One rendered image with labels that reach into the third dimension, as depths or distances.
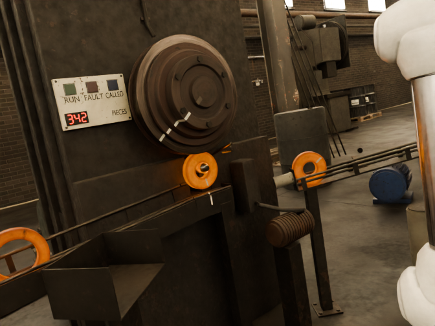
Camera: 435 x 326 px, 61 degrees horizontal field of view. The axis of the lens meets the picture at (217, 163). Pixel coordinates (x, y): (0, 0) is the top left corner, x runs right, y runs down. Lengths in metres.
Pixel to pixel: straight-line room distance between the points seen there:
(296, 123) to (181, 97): 2.82
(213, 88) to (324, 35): 8.03
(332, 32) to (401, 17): 8.71
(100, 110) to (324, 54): 8.13
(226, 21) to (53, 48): 0.82
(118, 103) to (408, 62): 1.01
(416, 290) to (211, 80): 0.95
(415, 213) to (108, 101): 1.27
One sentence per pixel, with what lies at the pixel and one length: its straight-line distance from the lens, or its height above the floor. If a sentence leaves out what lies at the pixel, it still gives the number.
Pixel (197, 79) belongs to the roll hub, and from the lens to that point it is 1.39.
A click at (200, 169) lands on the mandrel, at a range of 1.48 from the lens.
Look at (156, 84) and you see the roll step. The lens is 1.37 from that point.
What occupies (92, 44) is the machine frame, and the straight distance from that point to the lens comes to 1.51.
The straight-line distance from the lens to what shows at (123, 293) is 1.09.
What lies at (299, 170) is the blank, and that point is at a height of 0.71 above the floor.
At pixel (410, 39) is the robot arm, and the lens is 0.88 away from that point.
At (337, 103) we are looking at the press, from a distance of 9.35.
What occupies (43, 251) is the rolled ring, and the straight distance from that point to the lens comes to 1.30.
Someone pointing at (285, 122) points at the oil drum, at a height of 0.78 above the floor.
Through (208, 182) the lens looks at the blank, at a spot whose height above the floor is 0.75.
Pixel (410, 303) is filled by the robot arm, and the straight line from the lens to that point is 0.96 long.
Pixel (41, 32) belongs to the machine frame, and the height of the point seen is 1.40.
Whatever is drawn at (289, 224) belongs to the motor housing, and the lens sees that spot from 1.63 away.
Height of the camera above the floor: 1.04
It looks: 8 degrees down
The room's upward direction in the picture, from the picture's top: 10 degrees counter-clockwise
